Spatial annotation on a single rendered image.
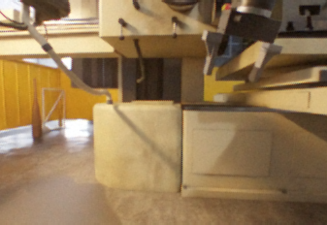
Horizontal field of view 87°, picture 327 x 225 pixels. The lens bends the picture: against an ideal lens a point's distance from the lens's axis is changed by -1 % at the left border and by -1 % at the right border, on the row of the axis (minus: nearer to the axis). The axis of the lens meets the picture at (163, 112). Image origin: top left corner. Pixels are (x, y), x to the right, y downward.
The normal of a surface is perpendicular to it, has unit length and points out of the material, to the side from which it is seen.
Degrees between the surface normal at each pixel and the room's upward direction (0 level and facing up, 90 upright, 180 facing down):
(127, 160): 90
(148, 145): 90
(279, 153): 90
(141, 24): 90
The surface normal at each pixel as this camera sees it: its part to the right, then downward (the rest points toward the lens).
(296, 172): -0.09, 0.08
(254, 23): 0.08, 0.48
